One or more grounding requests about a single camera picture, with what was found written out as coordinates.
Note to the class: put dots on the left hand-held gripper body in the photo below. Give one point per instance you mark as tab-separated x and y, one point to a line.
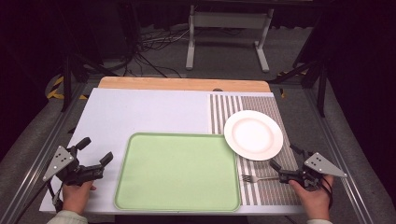
59	160

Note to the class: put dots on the light green plastic tray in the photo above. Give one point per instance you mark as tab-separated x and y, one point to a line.
177	172

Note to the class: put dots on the aluminium floor rail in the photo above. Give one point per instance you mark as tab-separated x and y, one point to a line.
34	161
339	149

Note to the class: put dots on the person's right hand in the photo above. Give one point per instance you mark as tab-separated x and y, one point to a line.
316	202

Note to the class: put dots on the white table cover sheet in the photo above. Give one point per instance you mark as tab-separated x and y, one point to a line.
149	112

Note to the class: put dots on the grey striped placemat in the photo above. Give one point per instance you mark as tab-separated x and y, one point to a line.
274	196

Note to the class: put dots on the person's left hand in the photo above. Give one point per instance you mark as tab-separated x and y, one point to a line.
74	197

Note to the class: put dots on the black tripod stand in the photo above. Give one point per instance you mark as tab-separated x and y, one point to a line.
322	90
67	81

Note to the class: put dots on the white metal stand frame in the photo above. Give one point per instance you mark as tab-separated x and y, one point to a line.
230	20

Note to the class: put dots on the white round plate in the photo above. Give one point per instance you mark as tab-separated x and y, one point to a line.
252	135

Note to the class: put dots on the silver metal fork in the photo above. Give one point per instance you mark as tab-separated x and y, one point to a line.
258	178

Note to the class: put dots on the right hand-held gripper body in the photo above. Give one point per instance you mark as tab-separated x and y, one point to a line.
320	165

